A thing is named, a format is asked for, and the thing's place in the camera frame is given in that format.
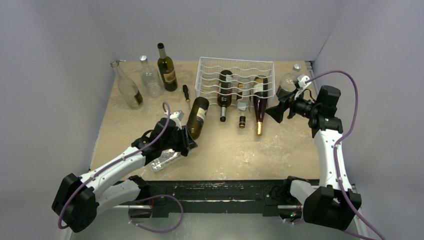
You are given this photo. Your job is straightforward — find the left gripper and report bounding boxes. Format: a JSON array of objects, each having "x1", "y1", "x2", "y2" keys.
[{"x1": 161, "y1": 125, "x2": 197, "y2": 152}]

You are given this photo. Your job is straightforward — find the dark green bottle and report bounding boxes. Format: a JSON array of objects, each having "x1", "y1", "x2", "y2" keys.
[{"x1": 186, "y1": 96, "x2": 210, "y2": 140}]

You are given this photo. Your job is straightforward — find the dark bottle silver collar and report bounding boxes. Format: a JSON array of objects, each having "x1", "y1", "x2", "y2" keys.
[{"x1": 217, "y1": 69, "x2": 233, "y2": 122}]

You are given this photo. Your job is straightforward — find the clear bottle silver cap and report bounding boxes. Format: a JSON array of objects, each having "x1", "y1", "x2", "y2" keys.
[{"x1": 139, "y1": 55, "x2": 164, "y2": 97}]

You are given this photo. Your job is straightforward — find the tall clear bottle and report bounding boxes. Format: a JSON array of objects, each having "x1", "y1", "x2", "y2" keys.
[{"x1": 110, "y1": 60, "x2": 143, "y2": 110}]

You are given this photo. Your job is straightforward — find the dark labelled wine bottle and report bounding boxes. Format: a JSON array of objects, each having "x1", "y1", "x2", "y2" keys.
[{"x1": 157, "y1": 42, "x2": 178, "y2": 92}]

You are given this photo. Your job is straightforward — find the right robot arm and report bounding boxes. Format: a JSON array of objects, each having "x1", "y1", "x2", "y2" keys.
[{"x1": 265, "y1": 85, "x2": 362, "y2": 231}]

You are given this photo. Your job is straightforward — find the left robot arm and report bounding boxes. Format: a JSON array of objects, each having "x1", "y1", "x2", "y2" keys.
[{"x1": 51, "y1": 116, "x2": 198, "y2": 233}]

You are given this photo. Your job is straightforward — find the red bottle gold foil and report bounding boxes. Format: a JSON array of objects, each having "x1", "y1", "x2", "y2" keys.
[{"x1": 252, "y1": 75, "x2": 269, "y2": 136}]

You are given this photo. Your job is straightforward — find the small dark bottle gold cap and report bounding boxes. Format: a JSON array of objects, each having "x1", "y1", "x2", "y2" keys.
[{"x1": 236, "y1": 83, "x2": 249, "y2": 129}]

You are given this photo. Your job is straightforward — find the clear plastic parts box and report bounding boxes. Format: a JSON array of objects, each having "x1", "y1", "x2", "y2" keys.
[{"x1": 149, "y1": 149, "x2": 184, "y2": 172}]

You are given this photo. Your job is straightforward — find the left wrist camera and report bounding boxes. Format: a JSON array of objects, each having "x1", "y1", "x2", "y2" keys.
[{"x1": 170, "y1": 110, "x2": 184, "y2": 130}]

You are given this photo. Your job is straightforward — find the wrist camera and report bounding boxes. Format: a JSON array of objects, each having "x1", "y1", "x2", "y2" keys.
[
  {"x1": 293, "y1": 73, "x2": 311, "y2": 100},
  {"x1": 170, "y1": 110, "x2": 184, "y2": 130}
]

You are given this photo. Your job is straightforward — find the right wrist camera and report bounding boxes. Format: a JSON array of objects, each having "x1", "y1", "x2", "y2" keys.
[{"x1": 293, "y1": 73, "x2": 311, "y2": 100}]

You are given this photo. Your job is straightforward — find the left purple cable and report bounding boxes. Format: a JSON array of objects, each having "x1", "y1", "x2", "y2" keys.
[{"x1": 57, "y1": 101, "x2": 172, "y2": 230}]

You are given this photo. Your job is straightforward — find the white wire wine rack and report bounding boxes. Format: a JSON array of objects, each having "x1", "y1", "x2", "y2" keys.
[{"x1": 195, "y1": 57, "x2": 276, "y2": 107}]

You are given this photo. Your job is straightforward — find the black handled screwdriver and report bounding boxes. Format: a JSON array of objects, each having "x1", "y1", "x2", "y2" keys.
[{"x1": 182, "y1": 84, "x2": 191, "y2": 112}]

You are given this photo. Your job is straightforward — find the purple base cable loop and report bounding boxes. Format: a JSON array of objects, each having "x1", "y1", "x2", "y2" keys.
[{"x1": 127, "y1": 194, "x2": 184, "y2": 235}]

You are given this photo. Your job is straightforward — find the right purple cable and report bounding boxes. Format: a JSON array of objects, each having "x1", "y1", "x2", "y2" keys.
[{"x1": 304, "y1": 70, "x2": 387, "y2": 240}]

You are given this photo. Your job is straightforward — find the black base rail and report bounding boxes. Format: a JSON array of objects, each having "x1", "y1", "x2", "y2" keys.
[{"x1": 112, "y1": 179, "x2": 319, "y2": 220}]

